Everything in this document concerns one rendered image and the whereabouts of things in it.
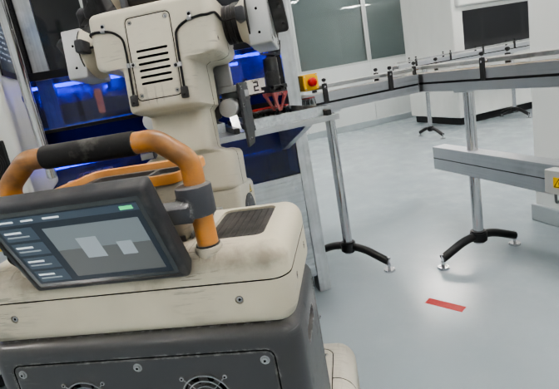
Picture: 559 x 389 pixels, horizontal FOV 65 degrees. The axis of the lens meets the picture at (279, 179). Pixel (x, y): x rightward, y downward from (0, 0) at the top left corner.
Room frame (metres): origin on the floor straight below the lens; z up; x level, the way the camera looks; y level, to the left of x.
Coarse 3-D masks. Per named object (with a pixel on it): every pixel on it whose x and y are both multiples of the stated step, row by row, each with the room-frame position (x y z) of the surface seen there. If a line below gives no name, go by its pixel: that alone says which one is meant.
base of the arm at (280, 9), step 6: (270, 0) 1.01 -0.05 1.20; (276, 0) 1.01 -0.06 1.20; (282, 0) 1.01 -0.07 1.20; (270, 6) 1.02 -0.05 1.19; (276, 6) 1.02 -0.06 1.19; (282, 6) 1.02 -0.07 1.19; (276, 12) 1.03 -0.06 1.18; (282, 12) 1.03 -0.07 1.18; (276, 18) 1.04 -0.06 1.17; (282, 18) 1.04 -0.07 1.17; (276, 24) 1.05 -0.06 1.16; (282, 24) 1.05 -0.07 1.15; (288, 24) 1.05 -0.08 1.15; (276, 30) 1.06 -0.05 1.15; (282, 30) 1.06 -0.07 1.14
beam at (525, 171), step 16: (448, 160) 2.14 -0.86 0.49; (464, 160) 2.03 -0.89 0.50; (480, 160) 1.93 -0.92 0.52; (496, 160) 1.84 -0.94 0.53; (512, 160) 1.75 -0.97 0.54; (528, 160) 1.68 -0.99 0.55; (544, 160) 1.64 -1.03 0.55; (480, 176) 1.93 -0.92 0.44; (496, 176) 1.84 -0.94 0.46; (512, 176) 1.75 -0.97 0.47; (528, 176) 1.68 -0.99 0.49; (544, 176) 1.61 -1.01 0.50; (544, 192) 1.61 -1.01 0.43
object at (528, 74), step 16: (432, 64) 2.30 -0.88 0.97; (448, 64) 2.09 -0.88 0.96; (464, 64) 1.99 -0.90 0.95; (480, 64) 1.85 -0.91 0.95; (496, 64) 1.92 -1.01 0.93; (512, 64) 1.71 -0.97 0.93; (528, 64) 1.63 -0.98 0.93; (544, 64) 1.57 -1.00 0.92; (432, 80) 2.17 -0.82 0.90; (448, 80) 2.06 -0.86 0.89; (464, 80) 1.96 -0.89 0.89; (480, 80) 1.86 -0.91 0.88; (496, 80) 1.78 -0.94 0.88; (512, 80) 1.70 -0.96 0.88; (528, 80) 1.63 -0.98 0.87; (544, 80) 1.57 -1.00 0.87
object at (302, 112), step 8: (296, 112) 1.56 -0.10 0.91; (304, 112) 1.57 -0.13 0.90; (312, 112) 1.58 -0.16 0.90; (320, 112) 1.59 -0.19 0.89; (240, 120) 1.72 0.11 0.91; (256, 120) 1.52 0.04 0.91; (264, 120) 1.53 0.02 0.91; (272, 120) 1.54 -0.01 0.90; (280, 120) 1.54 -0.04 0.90; (288, 120) 1.55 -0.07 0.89; (296, 120) 1.56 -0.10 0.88; (256, 128) 1.52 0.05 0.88
